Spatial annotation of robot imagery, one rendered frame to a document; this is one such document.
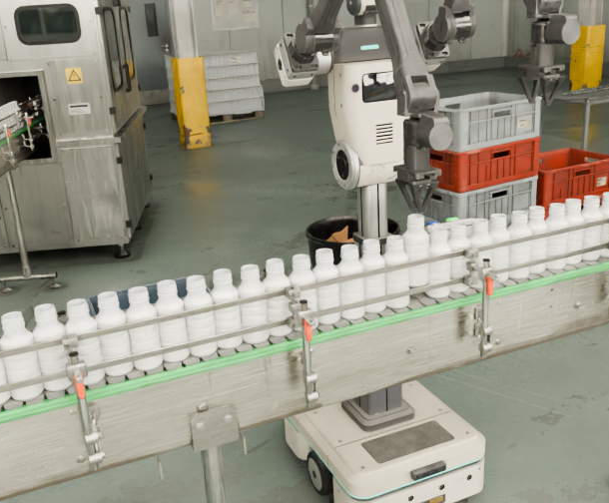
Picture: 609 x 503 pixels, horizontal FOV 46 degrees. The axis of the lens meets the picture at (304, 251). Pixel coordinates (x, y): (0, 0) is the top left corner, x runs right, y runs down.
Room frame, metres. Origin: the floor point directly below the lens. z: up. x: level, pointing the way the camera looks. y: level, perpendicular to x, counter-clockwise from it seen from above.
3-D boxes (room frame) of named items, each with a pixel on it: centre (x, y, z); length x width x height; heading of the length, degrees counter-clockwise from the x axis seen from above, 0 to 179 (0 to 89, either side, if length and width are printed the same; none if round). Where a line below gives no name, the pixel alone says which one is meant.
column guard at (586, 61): (10.84, -4.36, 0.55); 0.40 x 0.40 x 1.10; 23
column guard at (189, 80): (9.12, 1.31, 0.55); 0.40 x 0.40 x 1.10; 23
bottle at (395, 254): (1.52, -0.21, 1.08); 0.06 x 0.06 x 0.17
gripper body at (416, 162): (1.54, -0.26, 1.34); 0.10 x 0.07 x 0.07; 23
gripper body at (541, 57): (1.86, -0.63, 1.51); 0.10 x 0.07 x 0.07; 23
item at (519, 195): (3.96, -1.00, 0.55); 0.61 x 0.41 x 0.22; 120
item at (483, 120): (3.96, -1.00, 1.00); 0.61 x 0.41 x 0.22; 120
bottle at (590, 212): (1.74, -0.74, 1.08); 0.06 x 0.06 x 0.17
